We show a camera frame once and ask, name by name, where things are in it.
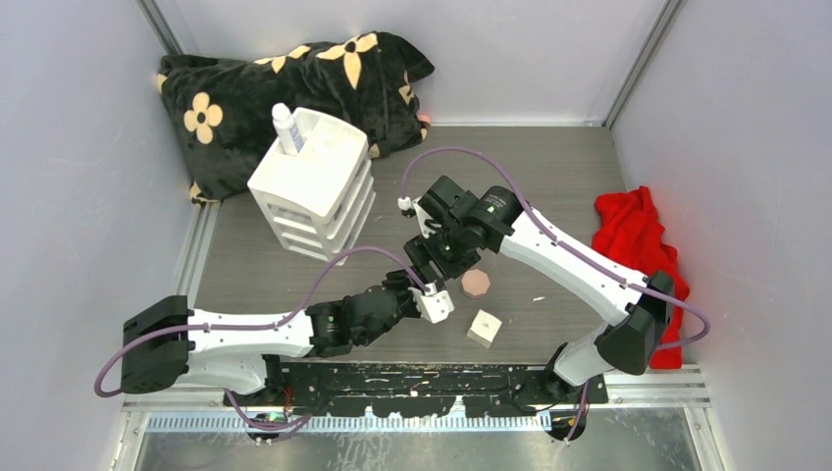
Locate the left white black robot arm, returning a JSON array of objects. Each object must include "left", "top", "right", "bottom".
[{"left": 119, "top": 270, "right": 435, "bottom": 405}]

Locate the small green circuit board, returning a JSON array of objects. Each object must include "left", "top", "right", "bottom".
[{"left": 250, "top": 412, "right": 290, "bottom": 431}]

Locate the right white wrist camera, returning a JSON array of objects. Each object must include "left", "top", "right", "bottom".
[{"left": 396, "top": 196, "right": 437, "bottom": 238}]

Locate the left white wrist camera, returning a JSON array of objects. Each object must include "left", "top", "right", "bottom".
[{"left": 413, "top": 289, "right": 455, "bottom": 324}]

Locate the red cloth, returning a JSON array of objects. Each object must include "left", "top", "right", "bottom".
[{"left": 591, "top": 186, "right": 691, "bottom": 371}]

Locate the black floral plush blanket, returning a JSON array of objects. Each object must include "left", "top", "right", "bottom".
[{"left": 155, "top": 31, "right": 435, "bottom": 204}]

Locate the aluminium frame rail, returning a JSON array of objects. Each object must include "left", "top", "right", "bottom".
[{"left": 123, "top": 365, "right": 711, "bottom": 440}]

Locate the pink octagonal compact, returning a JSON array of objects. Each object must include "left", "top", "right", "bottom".
[{"left": 460, "top": 269, "right": 492, "bottom": 299}]

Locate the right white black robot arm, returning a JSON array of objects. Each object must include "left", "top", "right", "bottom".
[{"left": 397, "top": 176, "right": 675, "bottom": 403}]

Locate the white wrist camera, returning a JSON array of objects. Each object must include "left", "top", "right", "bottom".
[
  {"left": 396, "top": 196, "right": 437, "bottom": 238},
  {"left": 413, "top": 289, "right": 455, "bottom": 324}
]

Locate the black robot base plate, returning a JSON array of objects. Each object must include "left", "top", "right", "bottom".
[{"left": 223, "top": 361, "right": 609, "bottom": 421}]

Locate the white cube box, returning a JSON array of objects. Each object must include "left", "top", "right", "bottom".
[{"left": 466, "top": 309, "right": 502, "bottom": 348}]

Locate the white plastic drawer organizer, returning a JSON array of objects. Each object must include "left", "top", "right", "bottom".
[{"left": 247, "top": 107, "right": 376, "bottom": 262}]

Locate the white plastic bottle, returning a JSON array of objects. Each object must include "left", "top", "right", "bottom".
[{"left": 272, "top": 103, "right": 304, "bottom": 156}]

